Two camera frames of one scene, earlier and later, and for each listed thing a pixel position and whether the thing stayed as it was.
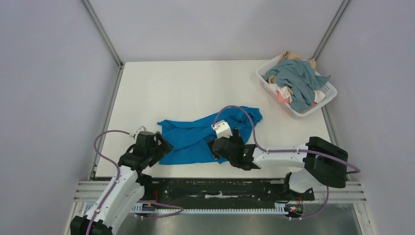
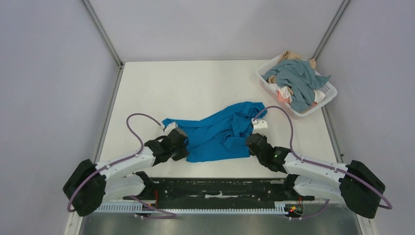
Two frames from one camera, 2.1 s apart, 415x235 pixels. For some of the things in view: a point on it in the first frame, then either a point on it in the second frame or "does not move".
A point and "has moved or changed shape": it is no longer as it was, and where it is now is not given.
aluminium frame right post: [331, 27] does not move
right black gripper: [219, 145] → [254, 142]
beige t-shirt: [288, 55] does not move
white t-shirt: [283, 91] does not move
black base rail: [221, 193] does not move
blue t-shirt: [189, 139] has moved or changed shape
